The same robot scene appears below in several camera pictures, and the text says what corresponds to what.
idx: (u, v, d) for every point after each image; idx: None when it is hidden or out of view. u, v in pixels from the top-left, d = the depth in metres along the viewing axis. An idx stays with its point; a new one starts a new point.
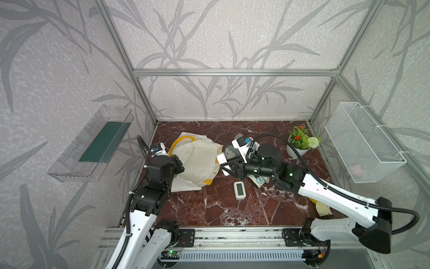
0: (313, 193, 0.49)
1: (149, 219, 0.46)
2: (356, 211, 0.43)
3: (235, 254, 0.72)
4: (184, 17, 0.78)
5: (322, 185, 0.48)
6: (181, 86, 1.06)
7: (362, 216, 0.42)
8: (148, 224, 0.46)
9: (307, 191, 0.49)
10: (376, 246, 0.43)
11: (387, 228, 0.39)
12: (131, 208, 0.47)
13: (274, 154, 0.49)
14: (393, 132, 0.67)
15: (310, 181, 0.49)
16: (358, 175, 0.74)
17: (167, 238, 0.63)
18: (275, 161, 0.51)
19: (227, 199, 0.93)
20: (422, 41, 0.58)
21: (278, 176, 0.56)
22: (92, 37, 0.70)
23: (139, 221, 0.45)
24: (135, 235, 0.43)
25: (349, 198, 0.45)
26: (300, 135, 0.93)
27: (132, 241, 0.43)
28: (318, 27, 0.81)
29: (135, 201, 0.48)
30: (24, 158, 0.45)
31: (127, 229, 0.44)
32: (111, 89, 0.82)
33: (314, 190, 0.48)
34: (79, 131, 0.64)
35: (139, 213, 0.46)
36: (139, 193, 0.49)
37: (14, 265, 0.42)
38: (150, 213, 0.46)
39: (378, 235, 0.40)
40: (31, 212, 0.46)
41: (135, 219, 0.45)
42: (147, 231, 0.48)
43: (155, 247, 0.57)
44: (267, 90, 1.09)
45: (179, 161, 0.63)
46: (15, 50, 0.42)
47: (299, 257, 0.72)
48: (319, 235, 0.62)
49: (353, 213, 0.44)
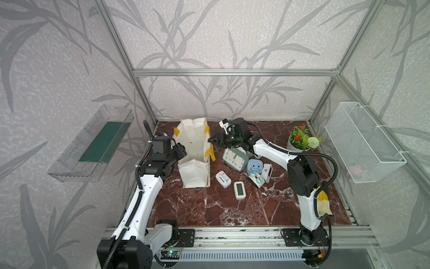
0: (260, 148, 0.67)
1: (158, 180, 0.51)
2: (282, 158, 0.58)
3: (235, 253, 0.72)
4: (184, 17, 0.78)
5: (265, 143, 0.67)
6: (181, 86, 1.06)
7: (283, 159, 0.58)
8: (157, 184, 0.51)
9: (256, 147, 0.68)
10: (297, 188, 0.56)
11: (297, 166, 0.53)
12: (140, 172, 0.52)
13: (240, 122, 0.72)
14: (394, 132, 0.67)
15: (260, 142, 0.68)
16: (358, 175, 0.74)
17: (167, 230, 0.63)
18: (239, 128, 0.74)
19: (227, 199, 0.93)
20: (422, 41, 0.58)
21: (241, 140, 0.75)
22: (92, 37, 0.70)
23: (149, 180, 0.50)
24: (146, 193, 0.48)
25: (277, 148, 0.63)
26: (300, 135, 0.93)
27: (145, 196, 0.47)
28: (318, 27, 0.81)
29: (143, 168, 0.53)
30: (25, 158, 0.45)
31: (139, 186, 0.49)
32: (111, 89, 0.82)
33: (261, 146, 0.66)
34: (79, 131, 0.64)
35: (148, 176, 0.52)
36: (146, 162, 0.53)
37: (14, 265, 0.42)
38: (159, 175, 0.52)
39: (292, 174, 0.54)
40: (31, 212, 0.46)
41: (145, 180, 0.50)
42: (157, 191, 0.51)
43: (160, 231, 0.59)
44: (267, 90, 1.09)
45: (181, 147, 0.70)
46: (15, 50, 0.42)
47: (299, 257, 0.72)
48: (307, 222, 0.65)
49: (282, 161, 0.59)
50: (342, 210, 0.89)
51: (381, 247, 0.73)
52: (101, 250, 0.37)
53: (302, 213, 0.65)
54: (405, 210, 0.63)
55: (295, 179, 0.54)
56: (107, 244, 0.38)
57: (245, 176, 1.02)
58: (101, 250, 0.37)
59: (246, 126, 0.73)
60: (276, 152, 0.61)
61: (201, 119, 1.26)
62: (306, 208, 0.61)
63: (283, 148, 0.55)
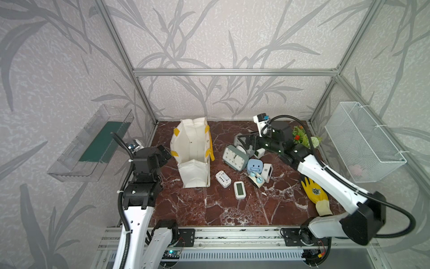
0: (308, 170, 0.53)
1: (146, 212, 0.44)
2: (345, 195, 0.44)
3: (236, 253, 0.72)
4: (184, 17, 0.77)
5: (318, 165, 0.52)
6: (181, 86, 1.06)
7: (347, 198, 0.44)
8: (146, 216, 0.45)
9: (303, 165, 0.53)
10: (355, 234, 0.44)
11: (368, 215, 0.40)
12: (125, 206, 0.44)
13: (282, 128, 0.56)
14: (394, 132, 0.67)
15: (310, 160, 0.53)
16: (358, 175, 0.74)
17: (168, 235, 0.63)
18: (281, 133, 0.58)
19: (227, 199, 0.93)
20: (422, 41, 0.58)
21: (282, 148, 0.59)
22: (91, 37, 0.70)
23: (136, 216, 0.43)
24: (135, 231, 0.42)
25: (339, 181, 0.47)
26: (300, 135, 0.93)
27: (135, 236, 0.41)
28: (318, 27, 0.81)
29: (127, 198, 0.45)
30: (25, 158, 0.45)
31: (126, 227, 0.42)
32: (111, 89, 0.82)
33: (312, 168, 0.51)
34: (79, 131, 0.64)
35: (135, 208, 0.44)
36: (129, 189, 0.46)
37: (14, 265, 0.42)
38: (146, 205, 0.44)
39: (358, 221, 0.41)
40: (31, 212, 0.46)
41: (131, 216, 0.43)
42: (146, 223, 0.46)
43: (159, 245, 0.57)
44: (267, 90, 1.09)
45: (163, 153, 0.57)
46: (15, 49, 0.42)
47: (299, 257, 0.72)
48: (316, 230, 0.62)
49: (342, 196, 0.45)
50: (342, 210, 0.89)
51: (381, 247, 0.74)
52: None
53: (324, 233, 0.59)
54: (405, 210, 0.63)
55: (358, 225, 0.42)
56: None
57: (245, 176, 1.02)
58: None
59: (288, 134, 0.56)
60: (335, 184, 0.47)
61: (201, 118, 1.26)
62: (330, 228, 0.55)
63: (345, 181, 0.47)
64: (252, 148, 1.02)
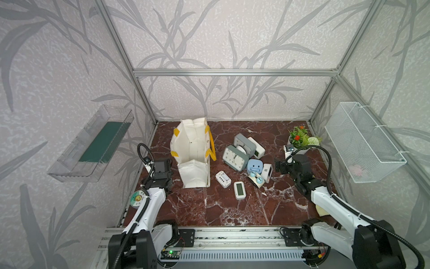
0: (319, 196, 0.57)
1: (162, 191, 0.58)
2: (349, 220, 0.46)
3: (235, 253, 0.72)
4: (184, 17, 0.78)
5: (328, 194, 0.57)
6: (181, 86, 1.06)
7: (350, 222, 0.46)
8: (162, 194, 0.58)
9: (314, 194, 0.59)
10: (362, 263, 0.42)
11: (367, 236, 0.41)
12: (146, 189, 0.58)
13: (303, 161, 0.65)
14: (393, 132, 0.67)
15: (319, 190, 0.59)
16: (358, 175, 0.74)
17: (167, 229, 0.63)
18: (302, 166, 0.65)
19: (227, 199, 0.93)
20: (422, 41, 0.58)
21: (298, 179, 0.67)
22: (92, 37, 0.70)
23: (155, 191, 0.57)
24: (153, 199, 0.54)
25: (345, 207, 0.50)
26: (300, 135, 0.93)
27: (152, 202, 0.53)
28: (318, 27, 0.81)
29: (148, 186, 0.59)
30: (25, 158, 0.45)
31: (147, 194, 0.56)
32: (111, 89, 0.82)
33: (321, 195, 0.57)
34: (79, 131, 0.64)
35: (154, 189, 0.58)
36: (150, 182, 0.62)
37: (14, 265, 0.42)
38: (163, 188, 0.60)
39: (360, 245, 0.42)
40: (31, 212, 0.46)
41: (152, 192, 0.57)
42: (161, 200, 0.58)
43: (160, 235, 0.57)
44: (267, 90, 1.09)
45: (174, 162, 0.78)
46: (15, 50, 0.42)
47: (299, 258, 0.71)
48: (319, 235, 0.62)
49: (347, 221, 0.47)
50: None
51: None
52: (112, 245, 0.40)
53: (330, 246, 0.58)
54: (405, 210, 0.63)
55: (363, 252, 0.41)
56: (117, 238, 0.41)
57: (245, 176, 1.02)
58: (112, 245, 0.40)
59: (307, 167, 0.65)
60: (341, 209, 0.50)
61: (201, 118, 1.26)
62: (336, 242, 0.53)
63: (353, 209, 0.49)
64: (252, 147, 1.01)
